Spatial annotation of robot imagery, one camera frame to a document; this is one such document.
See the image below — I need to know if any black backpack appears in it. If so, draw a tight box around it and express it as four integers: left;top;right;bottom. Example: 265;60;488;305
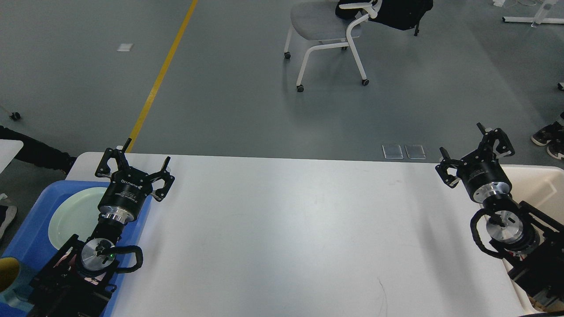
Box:
335;0;434;36

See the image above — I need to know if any white stand base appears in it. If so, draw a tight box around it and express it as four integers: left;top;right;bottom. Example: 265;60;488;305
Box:
502;0;564;28

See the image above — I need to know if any white grey office chair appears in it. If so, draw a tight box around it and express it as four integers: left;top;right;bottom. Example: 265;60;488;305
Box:
284;0;383;92

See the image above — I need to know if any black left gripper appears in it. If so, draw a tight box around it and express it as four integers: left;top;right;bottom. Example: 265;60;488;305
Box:
95;138;176;223

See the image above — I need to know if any light green plate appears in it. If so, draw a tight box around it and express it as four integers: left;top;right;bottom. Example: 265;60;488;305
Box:
48;187;106;249

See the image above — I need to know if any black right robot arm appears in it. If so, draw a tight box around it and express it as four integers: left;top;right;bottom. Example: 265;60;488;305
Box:
435;123;564;317

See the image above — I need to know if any person dark clothing left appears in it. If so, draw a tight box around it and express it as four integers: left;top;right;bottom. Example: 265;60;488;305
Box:
0;125;78;238

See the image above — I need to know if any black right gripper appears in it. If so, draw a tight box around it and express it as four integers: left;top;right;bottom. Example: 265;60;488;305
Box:
435;123;515;203

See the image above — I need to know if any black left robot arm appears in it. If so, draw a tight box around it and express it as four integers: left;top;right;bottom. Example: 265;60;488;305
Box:
28;139;175;317

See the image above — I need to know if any person black sneakers right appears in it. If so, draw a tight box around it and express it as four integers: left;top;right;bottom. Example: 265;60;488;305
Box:
531;83;564;160

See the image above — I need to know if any teal mug yellow inside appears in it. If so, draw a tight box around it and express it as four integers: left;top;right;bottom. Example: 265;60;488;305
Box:
0;257;37;313

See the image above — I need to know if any beige plastic bin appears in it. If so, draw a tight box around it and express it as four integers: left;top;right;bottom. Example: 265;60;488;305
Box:
498;165;564;315

